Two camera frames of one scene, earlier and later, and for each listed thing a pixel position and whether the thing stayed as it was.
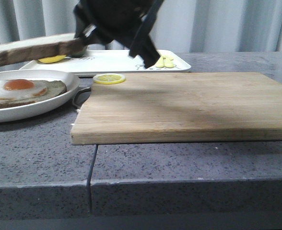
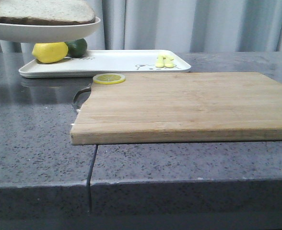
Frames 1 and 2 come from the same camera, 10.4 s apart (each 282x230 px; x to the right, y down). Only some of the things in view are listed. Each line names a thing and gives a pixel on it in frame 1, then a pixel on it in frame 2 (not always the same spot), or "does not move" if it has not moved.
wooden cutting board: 185,107 does not move
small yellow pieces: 169,62 does not move
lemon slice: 109,78 does not move
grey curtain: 197,26 does not move
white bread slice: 34,49 -> 42,12
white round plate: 15,95 -> 41,33
